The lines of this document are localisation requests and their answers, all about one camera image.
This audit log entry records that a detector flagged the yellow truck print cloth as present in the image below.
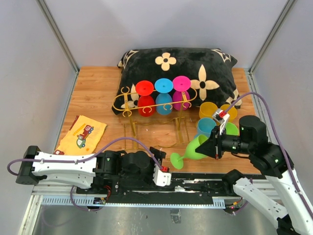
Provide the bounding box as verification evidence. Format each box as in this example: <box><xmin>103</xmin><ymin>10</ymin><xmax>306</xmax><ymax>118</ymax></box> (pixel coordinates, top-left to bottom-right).
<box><xmin>54</xmin><ymin>115</ymin><xmax>107</xmax><ymax>155</ymax></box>

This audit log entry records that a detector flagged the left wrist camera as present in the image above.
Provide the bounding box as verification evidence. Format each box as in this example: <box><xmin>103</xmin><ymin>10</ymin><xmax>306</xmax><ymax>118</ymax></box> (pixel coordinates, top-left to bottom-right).
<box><xmin>153</xmin><ymin>165</ymin><xmax>172</xmax><ymax>187</ymax></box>

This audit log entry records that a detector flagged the green wine glass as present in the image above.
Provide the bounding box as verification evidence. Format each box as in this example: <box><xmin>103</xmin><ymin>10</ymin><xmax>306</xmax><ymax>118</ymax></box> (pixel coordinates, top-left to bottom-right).
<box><xmin>225</xmin><ymin>122</ymin><xmax>239</xmax><ymax>136</ymax></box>
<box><xmin>170</xmin><ymin>135</ymin><xmax>208</xmax><ymax>169</ymax></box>

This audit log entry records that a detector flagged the blue wine glass front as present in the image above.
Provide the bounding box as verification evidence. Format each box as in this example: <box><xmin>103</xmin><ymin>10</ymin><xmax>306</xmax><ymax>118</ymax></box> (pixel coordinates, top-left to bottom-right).
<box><xmin>194</xmin><ymin>117</ymin><xmax>216</xmax><ymax>138</ymax></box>

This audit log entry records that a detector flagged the blue wine glass back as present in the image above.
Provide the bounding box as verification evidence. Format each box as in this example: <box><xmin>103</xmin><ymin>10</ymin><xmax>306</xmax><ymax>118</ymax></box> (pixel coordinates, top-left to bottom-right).
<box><xmin>155</xmin><ymin>78</ymin><xmax>173</xmax><ymax>115</ymax></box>

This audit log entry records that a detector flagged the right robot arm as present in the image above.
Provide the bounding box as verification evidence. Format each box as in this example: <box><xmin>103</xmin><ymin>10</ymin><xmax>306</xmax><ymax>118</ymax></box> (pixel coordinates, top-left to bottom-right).
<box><xmin>195</xmin><ymin>115</ymin><xmax>313</xmax><ymax>235</ymax></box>

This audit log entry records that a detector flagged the magenta wine glass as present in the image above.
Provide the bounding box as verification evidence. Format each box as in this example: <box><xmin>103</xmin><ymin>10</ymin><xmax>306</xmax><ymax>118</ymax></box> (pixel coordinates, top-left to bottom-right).
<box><xmin>172</xmin><ymin>75</ymin><xmax>191</xmax><ymax>111</ymax></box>

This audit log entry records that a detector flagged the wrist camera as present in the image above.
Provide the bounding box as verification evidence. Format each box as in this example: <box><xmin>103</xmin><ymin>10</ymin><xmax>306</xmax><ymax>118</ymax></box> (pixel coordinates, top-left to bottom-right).
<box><xmin>212</xmin><ymin>109</ymin><xmax>230</xmax><ymax>135</ymax></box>
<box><xmin>153</xmin><ymin>165</ymin><xmax>172</xmax><ymax>187</ymax></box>

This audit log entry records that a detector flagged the red wine glass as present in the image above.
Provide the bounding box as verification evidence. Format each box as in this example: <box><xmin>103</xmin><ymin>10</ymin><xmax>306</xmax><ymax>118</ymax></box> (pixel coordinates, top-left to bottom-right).
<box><xmin>135</xmin><ymin>80</ymin><xmax>156</xmax><ymax>117</ymax></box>

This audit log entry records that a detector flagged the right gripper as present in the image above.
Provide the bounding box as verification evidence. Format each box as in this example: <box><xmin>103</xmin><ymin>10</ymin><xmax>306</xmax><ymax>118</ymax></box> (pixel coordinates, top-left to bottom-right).
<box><xmin>195</xmin><ymin>124</ymin><xmax>252</xmax><ymax>159</ymax></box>

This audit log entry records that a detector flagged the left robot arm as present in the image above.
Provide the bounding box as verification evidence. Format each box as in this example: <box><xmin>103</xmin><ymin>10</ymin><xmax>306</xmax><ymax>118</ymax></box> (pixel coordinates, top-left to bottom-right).
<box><xmin>16</xmin><ymin>146</ymin><xmax>171</xmax><ymax>194</ymax></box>

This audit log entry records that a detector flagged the blue wine glass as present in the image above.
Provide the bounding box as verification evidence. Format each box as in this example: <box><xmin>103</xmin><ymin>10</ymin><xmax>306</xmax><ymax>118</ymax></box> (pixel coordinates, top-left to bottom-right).
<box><xmin>194</xmin><ymin>117</ymin><xmax>216</xmax><ymax>138</ymax></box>
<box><xmin>155</xmin><ymin>78</ymin><xmax>173</xmax><ymax>115</ymax></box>

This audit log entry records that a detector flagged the yellow wine glass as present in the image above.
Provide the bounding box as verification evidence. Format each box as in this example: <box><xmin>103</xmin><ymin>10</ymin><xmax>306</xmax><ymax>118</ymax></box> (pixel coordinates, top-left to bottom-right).
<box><xmin>219</xmin><ymin>104</ymin><xmax>238</xmax><ymax>122</ymax></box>
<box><xmin>199</xmin><ymin>102</ymin><xmax>218</xmax><ymax>118</ymax></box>

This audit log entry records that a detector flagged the gold wire glass rack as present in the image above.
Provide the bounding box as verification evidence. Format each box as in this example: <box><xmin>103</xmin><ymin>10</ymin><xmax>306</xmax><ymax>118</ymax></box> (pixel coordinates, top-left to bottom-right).
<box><xmin>112</xmin><ymin>86</ymin><xmax>198</xmax><ymax>148</ymax></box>

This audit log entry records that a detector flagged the black floral pillow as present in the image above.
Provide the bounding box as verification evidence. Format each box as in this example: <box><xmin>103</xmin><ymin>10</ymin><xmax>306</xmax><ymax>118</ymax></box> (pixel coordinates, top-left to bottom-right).
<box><xmin>112</xmin><ymin>47</ymin><xmax>239</xmax><ymax>115</ymax></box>

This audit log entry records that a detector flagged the green wine glass back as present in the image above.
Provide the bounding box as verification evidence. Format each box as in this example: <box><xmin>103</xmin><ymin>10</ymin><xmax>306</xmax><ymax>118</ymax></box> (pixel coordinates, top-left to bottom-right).
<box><xmin>170</xmin><ymin>135</ymin><xmax>208</xmax><ymax>169</ymax></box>

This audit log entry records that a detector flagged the green wine glass front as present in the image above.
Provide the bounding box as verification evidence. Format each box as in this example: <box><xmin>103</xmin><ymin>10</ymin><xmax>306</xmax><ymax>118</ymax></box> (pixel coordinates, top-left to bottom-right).
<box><xmin>225</xmin><ymin>122</ymin><xmax>239</xmax><ymax>136</ymax></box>

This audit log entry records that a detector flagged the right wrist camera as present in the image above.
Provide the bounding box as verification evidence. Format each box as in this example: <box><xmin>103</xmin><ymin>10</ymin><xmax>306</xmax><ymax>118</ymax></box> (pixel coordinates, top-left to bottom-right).
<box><xmin>212</xmin><ymin>109</ymin><xmax>230</xmax><ymax>135</ymax></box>

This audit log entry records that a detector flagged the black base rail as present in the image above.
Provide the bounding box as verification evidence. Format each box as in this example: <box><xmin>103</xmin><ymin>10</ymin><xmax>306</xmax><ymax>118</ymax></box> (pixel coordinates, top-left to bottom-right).
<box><xmin>31</xmin><ymin>171</ymin><xmax>274</xmax><ymax>206</ymax></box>

